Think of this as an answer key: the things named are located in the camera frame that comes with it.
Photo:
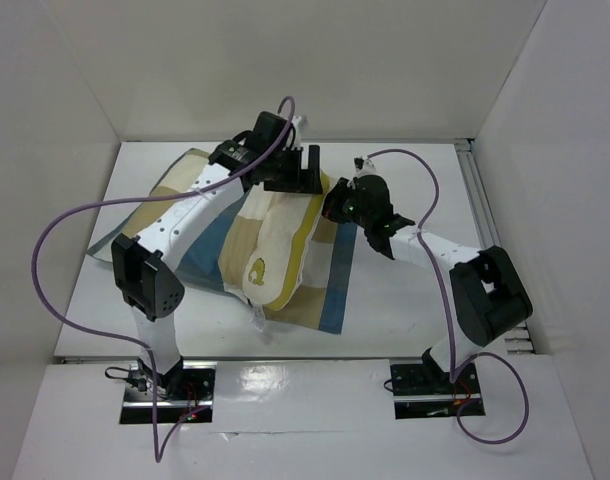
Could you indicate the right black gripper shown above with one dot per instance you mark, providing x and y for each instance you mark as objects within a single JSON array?
[{"x": 338, "y": 205}]

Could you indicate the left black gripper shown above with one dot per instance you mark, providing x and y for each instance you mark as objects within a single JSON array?
[{"x": 298, "y": 182}]

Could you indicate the blue beige patchwork pillowcase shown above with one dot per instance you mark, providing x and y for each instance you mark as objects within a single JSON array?
[{"x": 213, "y": 262}]

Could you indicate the cream pillow with yellow edge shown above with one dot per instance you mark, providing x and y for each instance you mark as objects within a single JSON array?
[{"x": 287, "y": 222}]

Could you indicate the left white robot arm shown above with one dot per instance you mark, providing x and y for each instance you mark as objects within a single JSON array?
[{"x": 145, "y": 264}]

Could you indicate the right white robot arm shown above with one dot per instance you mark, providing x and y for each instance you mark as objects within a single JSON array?
[{"x": 483, "y": 296}]

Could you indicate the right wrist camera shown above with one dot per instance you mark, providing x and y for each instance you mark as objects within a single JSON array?
[{"x": 372, "y": 187}]

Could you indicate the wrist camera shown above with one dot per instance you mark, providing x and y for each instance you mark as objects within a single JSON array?
[
  {"x": 372, "y": 187},
  {"x": 267, "y": 128}
]

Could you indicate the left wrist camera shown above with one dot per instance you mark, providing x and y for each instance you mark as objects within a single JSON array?
[{"x": 267, "y": 128}]

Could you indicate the aluminium rail right side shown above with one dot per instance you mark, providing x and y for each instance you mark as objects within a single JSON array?
[{"x": 518, "y": 340}]

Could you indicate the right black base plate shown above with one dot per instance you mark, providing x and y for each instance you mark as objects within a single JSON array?
[{"x": 418, "y": 379}]

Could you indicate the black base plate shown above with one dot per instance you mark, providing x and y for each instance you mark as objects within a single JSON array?
[
  {"x": 418, "y": 379},
  {"x": 191, "y": 384}
]

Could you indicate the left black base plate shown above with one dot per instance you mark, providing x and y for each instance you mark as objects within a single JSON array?
[{"x": 191, "y": 384}]

